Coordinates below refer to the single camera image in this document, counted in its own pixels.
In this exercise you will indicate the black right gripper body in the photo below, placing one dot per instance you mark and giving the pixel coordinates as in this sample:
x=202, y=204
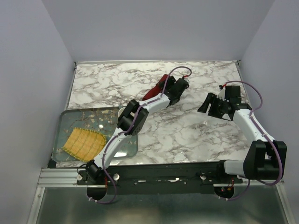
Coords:
x=217, y=107

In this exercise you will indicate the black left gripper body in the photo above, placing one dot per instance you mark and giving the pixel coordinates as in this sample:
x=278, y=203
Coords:
x=169, y=83

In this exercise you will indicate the red cloth napkin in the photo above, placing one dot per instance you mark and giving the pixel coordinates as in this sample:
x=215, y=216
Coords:
x=156, y=89

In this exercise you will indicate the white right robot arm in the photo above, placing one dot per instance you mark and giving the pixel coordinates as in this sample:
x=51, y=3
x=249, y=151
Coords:
x=265, y=159

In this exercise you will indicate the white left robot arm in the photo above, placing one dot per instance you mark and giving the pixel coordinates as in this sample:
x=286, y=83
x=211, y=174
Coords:
x=131, y=121

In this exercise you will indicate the white cup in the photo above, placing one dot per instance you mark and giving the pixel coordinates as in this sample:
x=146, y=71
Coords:
x=119, y=112

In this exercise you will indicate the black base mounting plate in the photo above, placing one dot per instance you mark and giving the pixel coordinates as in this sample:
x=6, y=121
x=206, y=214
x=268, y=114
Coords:
x=119, y=180

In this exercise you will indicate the floral metal tray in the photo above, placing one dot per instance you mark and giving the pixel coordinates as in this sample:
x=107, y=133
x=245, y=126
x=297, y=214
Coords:
x=102, y=120

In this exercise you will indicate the yellow woven coaster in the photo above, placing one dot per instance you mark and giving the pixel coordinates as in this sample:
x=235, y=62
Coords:
x=84, y=144

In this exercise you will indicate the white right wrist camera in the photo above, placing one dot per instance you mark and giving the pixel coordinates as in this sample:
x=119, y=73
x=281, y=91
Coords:
x=221, y=94

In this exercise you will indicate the aluminium frame rail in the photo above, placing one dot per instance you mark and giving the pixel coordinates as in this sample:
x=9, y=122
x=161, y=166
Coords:
x=67, y=177

